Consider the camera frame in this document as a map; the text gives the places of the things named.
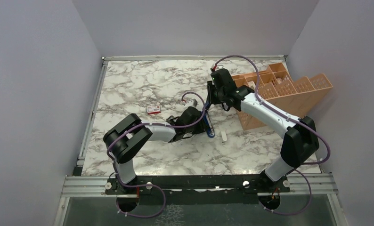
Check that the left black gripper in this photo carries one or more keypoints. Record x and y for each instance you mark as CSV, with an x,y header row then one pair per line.
x,y
201,128

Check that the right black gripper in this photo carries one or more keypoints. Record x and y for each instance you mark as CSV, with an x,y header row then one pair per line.
x,y
210,87

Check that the blue stapler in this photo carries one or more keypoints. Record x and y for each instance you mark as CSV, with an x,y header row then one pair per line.
x,y
210,130

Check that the white tube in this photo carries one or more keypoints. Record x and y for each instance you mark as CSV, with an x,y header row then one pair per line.
x,y
224,137

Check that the red white staple box sleeve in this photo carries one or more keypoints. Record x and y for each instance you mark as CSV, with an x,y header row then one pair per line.
x,y
155,109

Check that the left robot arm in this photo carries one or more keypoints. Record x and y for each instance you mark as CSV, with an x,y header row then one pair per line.
x,y
126,138

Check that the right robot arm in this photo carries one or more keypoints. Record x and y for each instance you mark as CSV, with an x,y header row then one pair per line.
x,y
298,135

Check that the peach plastic desk organizer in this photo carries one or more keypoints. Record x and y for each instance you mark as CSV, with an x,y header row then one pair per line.
x,y
295,97

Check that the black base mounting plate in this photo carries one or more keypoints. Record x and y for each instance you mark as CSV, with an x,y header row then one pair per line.
x,y
246,189

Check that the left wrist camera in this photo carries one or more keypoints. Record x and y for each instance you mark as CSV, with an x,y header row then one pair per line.
x,y
190,103

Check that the aluminium front frame rail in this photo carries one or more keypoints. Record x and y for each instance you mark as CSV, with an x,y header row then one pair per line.
x,y
96,186

